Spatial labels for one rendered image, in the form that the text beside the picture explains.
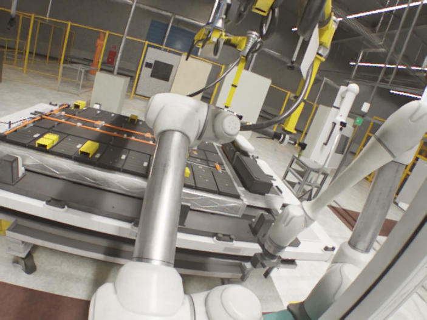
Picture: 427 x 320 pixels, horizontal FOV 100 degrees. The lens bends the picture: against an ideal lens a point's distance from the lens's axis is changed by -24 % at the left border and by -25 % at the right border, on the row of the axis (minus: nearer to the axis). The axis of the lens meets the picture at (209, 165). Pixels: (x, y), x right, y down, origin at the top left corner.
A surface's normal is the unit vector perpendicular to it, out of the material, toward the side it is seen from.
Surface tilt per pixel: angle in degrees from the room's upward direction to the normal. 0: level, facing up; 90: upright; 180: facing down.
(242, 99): 90
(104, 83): 90
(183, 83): 90
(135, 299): 32
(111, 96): 90
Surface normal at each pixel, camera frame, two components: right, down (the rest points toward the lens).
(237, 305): 0.44, -0.87
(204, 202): 0.15, 0.41
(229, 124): 0.41, 0.09
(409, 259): -0.89, -0.15
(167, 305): 0.53, -0.55
